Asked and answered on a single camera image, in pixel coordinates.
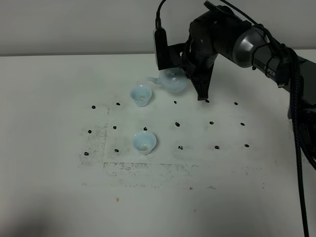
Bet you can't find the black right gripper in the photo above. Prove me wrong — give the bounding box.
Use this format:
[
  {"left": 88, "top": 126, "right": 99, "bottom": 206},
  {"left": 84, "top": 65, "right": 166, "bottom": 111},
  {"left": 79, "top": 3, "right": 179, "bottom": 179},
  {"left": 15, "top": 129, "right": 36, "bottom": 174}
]
[{"left": 158, "top": 11, "right": 244, "bottom": 101}]

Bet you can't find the light blue porcelain teapot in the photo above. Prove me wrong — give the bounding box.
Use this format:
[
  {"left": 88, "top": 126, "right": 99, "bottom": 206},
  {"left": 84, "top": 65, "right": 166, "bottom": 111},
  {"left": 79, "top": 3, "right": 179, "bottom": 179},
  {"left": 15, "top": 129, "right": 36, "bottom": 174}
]
[{"left": 146, "top": 68, "right": 189, "bottom": 93}]

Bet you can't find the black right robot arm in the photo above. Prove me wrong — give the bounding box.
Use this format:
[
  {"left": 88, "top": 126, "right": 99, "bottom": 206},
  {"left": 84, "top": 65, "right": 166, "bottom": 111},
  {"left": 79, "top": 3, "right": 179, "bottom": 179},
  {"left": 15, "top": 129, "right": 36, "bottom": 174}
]
[{"left": 154, "top": 5, "right": 291, "bottom": 101}]

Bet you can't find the far light blue teacup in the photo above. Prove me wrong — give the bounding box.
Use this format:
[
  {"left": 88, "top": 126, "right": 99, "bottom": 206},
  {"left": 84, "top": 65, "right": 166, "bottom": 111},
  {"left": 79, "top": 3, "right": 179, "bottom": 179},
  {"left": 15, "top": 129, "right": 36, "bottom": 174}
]
[{"left": 130, "top": 85, "right": 153, "bottom": 107}]

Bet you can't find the light blue teacup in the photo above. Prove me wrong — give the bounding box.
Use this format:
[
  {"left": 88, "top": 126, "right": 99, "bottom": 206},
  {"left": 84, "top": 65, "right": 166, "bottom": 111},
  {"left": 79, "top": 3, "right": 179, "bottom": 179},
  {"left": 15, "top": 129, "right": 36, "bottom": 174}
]
[
  {"left": 132, "top": 131, "right": 157, "bottom": 155},
  {"left": 130, "top": 85, "right": 153, "bottom": 107}
]

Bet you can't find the near light blue teacup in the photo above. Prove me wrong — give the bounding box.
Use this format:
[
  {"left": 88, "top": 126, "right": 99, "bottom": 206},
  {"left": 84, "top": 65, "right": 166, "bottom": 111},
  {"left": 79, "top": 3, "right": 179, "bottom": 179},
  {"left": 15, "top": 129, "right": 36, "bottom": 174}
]
[{"left": 132, "top": 131, "right": 157, "bottom": 155}]

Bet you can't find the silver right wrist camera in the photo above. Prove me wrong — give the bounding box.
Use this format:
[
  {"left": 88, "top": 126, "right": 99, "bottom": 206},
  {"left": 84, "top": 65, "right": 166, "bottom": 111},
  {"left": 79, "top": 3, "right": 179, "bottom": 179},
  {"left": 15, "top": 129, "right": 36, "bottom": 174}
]
[{"left": 154, "top": 28, "right": 169, "bottom": 70}]

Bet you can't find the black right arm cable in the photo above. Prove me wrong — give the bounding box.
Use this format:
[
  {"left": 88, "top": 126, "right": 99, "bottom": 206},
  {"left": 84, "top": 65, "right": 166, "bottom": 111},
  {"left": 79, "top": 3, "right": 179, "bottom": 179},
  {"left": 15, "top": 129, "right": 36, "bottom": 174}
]
[{"left": 155, "top": 0, "right": 316, "bottom": 237}]

